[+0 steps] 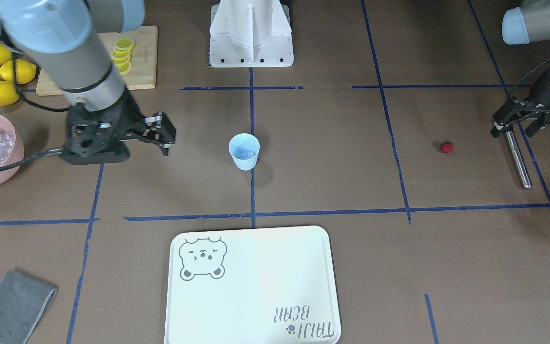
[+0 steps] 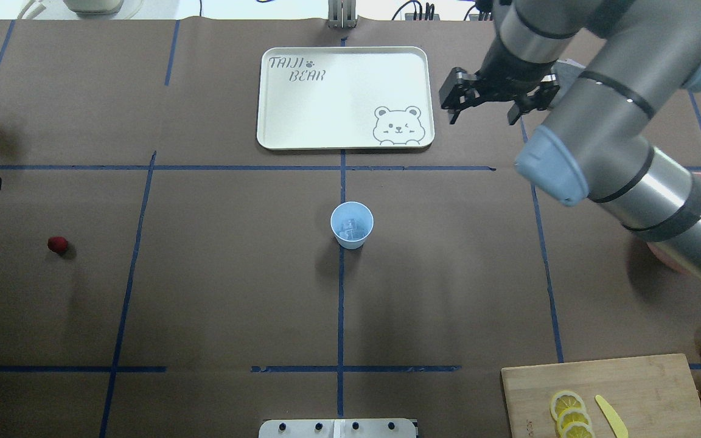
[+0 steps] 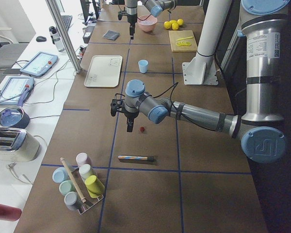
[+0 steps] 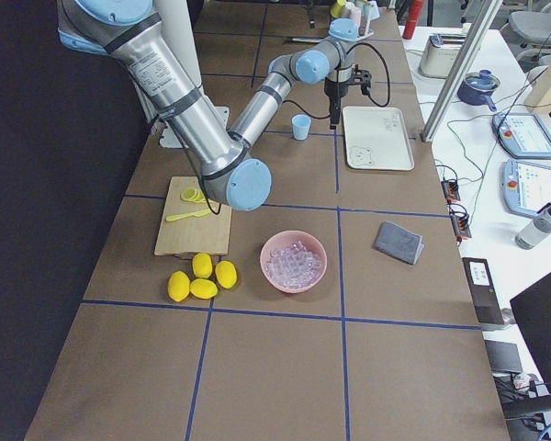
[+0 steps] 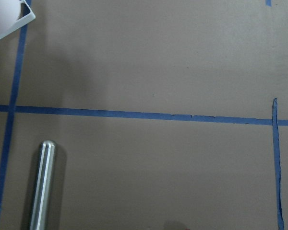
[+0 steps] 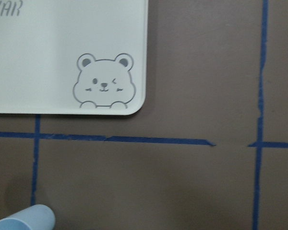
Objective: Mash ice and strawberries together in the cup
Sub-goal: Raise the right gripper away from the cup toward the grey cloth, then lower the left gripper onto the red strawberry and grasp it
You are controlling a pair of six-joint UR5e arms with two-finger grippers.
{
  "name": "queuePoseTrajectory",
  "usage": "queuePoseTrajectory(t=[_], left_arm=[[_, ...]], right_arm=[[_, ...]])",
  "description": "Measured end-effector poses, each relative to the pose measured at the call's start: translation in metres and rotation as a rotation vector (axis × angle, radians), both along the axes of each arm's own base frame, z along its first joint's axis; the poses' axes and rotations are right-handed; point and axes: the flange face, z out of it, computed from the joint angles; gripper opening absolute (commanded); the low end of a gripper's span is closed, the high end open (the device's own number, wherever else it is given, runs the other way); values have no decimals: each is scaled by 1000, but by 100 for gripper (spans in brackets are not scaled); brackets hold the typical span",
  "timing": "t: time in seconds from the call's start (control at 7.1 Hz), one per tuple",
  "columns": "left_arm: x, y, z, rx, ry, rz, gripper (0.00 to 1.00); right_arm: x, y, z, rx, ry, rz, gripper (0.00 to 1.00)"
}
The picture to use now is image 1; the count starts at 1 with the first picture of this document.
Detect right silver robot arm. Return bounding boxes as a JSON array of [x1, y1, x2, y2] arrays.
[[0, 0, 176, 165]]

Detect cream bear tray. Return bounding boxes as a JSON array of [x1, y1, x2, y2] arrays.
[[164, 225, 342, 344]]

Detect grey folded cloth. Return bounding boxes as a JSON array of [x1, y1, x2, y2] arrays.
[[0, 270, 58, 344]]

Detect wooden cutting board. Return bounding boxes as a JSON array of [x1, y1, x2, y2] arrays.
[[36, 26, 159, 97]]

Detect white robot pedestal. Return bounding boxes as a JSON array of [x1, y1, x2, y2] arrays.
[[208, 0, 294, 68]]

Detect light blue plastic cup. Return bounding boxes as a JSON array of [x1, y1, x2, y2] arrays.
[[228, 133, 261, 171]]

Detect yellow lemon two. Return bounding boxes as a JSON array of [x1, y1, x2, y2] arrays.
[[0, 59, 37, 85]]

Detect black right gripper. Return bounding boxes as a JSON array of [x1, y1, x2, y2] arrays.
[[62, 89, 176, 165]]

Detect yellow lemon one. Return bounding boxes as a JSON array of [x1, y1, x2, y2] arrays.
[[0, 81, 20, 107]]

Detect steel muddler black tip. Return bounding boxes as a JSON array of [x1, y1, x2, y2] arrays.
[[504, 130, 532, 189]]

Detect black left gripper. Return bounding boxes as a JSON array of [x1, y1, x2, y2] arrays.
[[490, 72, 550, 139]]

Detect red strawberry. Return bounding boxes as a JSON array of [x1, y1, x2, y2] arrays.
[[440, 142, 455, 154]]

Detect yellow lemon slices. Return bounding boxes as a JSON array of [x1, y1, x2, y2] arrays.
[[110, 37, 136, 75]]

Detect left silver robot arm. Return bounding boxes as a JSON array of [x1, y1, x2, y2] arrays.
[[490, 0, 550, 138]]

